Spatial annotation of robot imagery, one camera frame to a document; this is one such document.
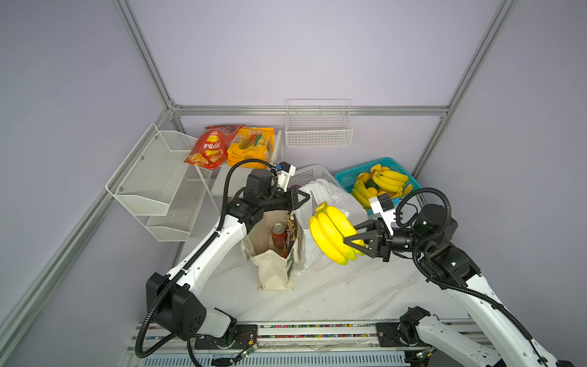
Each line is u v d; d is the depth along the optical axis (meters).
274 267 0.75
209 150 0.80
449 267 0.45
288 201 0.65
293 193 0.64
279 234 0.87
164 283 0.41
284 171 0.66
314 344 0.73
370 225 0.55
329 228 0.54
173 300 0.39
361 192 1.05
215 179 1.00
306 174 1.12
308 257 0.70
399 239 0.51
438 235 0.43
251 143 0.77
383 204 0.48
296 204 0.68
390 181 1.04
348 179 1.12
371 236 0.50
